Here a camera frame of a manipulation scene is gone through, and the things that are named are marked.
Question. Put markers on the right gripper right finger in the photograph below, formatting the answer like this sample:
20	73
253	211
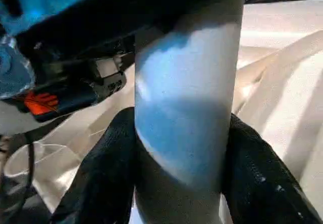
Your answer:
262	178

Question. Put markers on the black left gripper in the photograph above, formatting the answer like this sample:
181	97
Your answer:
75	88

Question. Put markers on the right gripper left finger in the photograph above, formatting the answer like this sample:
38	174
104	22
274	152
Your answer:
103	178

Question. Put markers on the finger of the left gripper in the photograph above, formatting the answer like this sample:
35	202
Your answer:
192	2

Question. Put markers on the white plastic table top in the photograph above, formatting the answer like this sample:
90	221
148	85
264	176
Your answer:
282	82

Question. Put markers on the white plastic table leg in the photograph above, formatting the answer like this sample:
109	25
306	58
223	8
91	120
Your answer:
186	113

